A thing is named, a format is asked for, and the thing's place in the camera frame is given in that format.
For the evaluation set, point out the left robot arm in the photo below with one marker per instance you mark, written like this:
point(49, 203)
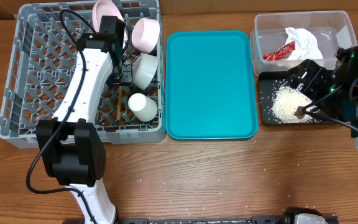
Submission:
point(70, 147)

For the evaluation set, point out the grey dishwasher rack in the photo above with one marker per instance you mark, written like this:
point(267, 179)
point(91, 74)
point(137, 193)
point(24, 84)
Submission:
point(40, 70)

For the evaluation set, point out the white napkin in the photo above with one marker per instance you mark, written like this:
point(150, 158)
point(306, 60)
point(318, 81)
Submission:
point(306, 44)

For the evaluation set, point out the black waste tray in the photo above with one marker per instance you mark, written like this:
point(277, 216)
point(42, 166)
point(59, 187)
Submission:
point(268, 84)

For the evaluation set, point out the small pink bowl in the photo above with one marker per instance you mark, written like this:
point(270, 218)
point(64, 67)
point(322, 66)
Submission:
point(145, 35)

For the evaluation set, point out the large pink plate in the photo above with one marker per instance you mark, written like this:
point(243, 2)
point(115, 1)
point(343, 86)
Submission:
point(105, 15)

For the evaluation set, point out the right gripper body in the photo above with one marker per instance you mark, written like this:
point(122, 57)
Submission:
point(299, 82)

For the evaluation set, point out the red snack wrapper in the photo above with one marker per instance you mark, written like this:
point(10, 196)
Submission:
point(282, 53)

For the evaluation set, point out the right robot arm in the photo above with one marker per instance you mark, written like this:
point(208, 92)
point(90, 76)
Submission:
point(345, 112)

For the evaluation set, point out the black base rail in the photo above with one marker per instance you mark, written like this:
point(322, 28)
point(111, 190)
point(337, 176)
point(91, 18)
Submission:
point(275, 219)

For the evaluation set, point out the white cup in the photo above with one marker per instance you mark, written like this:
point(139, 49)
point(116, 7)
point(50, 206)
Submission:
point(143, 107)

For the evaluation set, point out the grey bowl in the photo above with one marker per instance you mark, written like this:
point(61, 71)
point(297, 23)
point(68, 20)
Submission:
point(144, 69)

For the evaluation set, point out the clear plastic bin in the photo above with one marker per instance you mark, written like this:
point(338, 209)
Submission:
point(332, 29)

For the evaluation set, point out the teal plastic tray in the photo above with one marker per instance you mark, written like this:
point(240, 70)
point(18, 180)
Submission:
point(209, 86)

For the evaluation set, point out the white rice pile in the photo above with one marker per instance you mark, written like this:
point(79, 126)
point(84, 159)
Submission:
point(285, 105)

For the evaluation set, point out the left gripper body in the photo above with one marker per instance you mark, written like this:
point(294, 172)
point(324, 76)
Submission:
point(126, 77)

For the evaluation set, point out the brown food scrap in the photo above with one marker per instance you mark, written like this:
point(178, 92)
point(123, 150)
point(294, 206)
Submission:
point(299, 113)

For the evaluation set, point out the wooden chopstick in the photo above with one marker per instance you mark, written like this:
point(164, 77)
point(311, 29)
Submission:
point(124, 113)
point(118, 113)

